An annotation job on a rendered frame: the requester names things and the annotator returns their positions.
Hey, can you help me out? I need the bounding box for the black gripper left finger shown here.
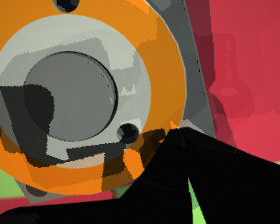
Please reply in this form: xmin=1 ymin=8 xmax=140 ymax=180
xmin=0 ymin=128 xmax=193 ymax=224

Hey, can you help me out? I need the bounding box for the orange round plate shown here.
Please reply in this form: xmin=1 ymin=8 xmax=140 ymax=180
xmin=0 ymin=0 xmax=187 ymax=196

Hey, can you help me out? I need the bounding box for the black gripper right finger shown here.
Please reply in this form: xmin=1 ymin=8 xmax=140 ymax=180
xmin=179 ymin=127 xmax=280 ymax=224

